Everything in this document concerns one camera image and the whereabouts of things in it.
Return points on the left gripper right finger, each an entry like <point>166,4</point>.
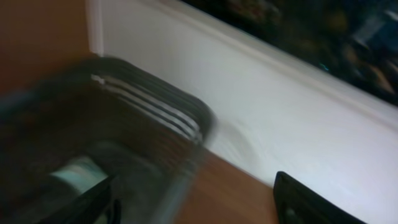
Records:
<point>295,203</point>

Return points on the grey plastic mesh basket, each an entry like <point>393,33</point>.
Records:
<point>145,132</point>

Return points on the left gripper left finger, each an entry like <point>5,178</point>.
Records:
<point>88,208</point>

